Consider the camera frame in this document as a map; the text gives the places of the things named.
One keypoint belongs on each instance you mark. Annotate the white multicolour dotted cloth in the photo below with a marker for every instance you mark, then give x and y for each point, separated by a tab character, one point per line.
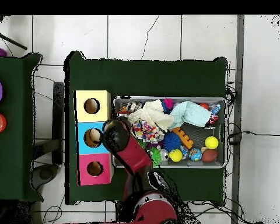
138	129
157	135

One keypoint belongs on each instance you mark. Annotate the cream waffle cloth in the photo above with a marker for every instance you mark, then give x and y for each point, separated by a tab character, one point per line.
154	115

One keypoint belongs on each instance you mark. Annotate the orange plastic grid tray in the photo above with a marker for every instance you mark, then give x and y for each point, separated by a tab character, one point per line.
184	137

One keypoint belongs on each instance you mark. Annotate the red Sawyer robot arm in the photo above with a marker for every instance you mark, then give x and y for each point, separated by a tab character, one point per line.
135	156

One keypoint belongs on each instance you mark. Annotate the wooden box with three holes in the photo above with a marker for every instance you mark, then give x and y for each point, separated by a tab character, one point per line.
100	112

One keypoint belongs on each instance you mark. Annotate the blue spiky ball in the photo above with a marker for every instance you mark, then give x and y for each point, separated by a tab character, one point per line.
171	141

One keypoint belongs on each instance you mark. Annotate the dark green tablecloth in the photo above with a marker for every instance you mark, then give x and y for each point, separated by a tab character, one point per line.
14	151
149	79

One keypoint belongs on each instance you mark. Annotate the yellow ball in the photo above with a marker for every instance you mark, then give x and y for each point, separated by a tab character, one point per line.
175	155
211	142

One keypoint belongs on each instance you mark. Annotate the mint green cloth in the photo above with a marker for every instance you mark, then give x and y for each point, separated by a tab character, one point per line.
196	114

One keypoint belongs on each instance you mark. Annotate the blue globe print ball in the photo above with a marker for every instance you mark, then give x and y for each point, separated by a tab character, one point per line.
195	154

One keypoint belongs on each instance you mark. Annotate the brown toy football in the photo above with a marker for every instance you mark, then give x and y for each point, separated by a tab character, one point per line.
209	155

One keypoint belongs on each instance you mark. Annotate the grey rounded floor object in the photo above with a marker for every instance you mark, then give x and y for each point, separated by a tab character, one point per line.
45	173

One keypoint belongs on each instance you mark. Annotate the black tripod leg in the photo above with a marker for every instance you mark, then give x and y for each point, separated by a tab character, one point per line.
11	42

